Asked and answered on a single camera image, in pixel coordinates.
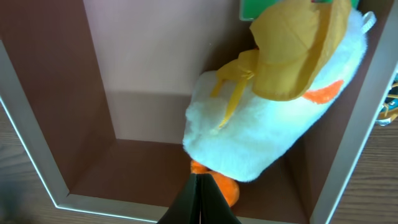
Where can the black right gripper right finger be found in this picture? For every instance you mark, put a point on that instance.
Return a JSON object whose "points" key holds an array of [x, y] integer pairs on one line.
{"points": [[213, 207]]}

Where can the white plush duck yellow hat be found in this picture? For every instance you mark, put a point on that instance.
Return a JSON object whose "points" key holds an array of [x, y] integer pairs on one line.
{"points": [[248, 113]]}

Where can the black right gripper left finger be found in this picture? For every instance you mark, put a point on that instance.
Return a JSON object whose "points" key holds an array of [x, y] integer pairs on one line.
{"points": [[185, 208]]}

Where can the gold blue spinning top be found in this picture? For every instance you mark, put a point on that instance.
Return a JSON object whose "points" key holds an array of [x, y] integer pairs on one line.
{"points": [[388, 112]]}

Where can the colourful puzzle cube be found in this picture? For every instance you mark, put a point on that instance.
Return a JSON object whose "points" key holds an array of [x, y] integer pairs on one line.
{"points": [[255, 7]]}

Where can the white cardboard box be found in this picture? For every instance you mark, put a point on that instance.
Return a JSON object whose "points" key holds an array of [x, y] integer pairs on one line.
{"points": [[97, 93]]}

